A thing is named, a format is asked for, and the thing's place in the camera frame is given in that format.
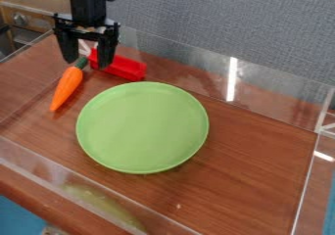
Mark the green round plate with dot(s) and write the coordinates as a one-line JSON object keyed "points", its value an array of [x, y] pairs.
{"points": [[142, 127]]}

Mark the red plastic block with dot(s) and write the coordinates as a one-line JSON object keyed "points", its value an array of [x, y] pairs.
{"points": [[123, 67]]}

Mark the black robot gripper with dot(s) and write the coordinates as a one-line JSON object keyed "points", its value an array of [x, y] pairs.
{"points": [[87, 23]]}

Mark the orange toy carrot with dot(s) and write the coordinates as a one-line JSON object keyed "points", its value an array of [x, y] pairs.
{"points": [[69, 83]]}

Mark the clear acrylic enclosure wall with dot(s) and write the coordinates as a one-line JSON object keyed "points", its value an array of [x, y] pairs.
{"points": [[257, 181]]}

